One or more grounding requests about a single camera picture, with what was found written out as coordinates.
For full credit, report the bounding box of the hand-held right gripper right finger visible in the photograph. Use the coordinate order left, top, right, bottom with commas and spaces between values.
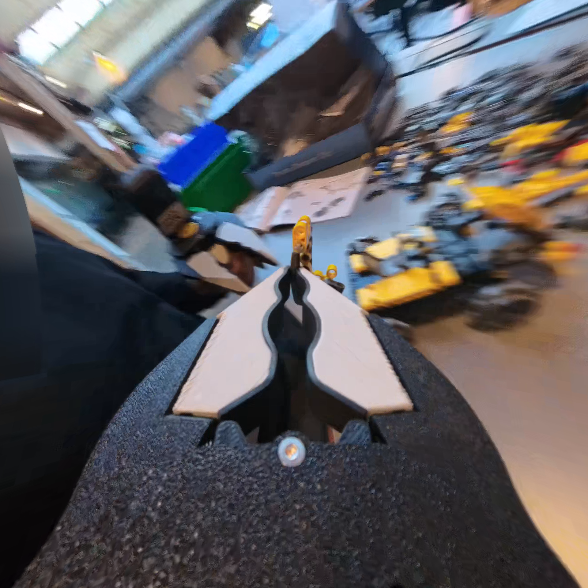
296, 268, 414, 417

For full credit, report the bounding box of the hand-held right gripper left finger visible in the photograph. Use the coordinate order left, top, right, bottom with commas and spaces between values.
172, 266, 291, 418

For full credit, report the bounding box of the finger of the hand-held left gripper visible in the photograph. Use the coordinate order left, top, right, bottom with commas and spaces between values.
214, 224, 279, 268
186, 250, 252, 295

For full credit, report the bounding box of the grey yellow brick assembly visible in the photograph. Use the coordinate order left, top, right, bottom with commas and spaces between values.
290, 216, 345, 295

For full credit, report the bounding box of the instruction booklet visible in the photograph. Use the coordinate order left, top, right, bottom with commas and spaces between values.
239, 168, 373, 232

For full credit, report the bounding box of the person's left hand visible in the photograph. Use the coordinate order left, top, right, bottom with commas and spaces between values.
215, 245, 256, 286

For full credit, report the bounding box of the blue plastic bin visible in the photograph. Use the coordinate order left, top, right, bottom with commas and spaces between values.
158, 122, 230, 189

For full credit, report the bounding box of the green plastic bin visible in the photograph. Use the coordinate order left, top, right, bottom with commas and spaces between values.
181, 138, 254, 214

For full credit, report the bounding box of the yellow grey brick vehicle model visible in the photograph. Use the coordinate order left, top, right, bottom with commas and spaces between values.
347, 184, 580, 332

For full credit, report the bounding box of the open blue cardboard box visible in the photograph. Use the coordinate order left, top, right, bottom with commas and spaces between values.
207, 0, 397, 190

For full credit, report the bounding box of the pile of loose brick parts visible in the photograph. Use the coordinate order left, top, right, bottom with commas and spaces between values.
363, 46, 588, 207

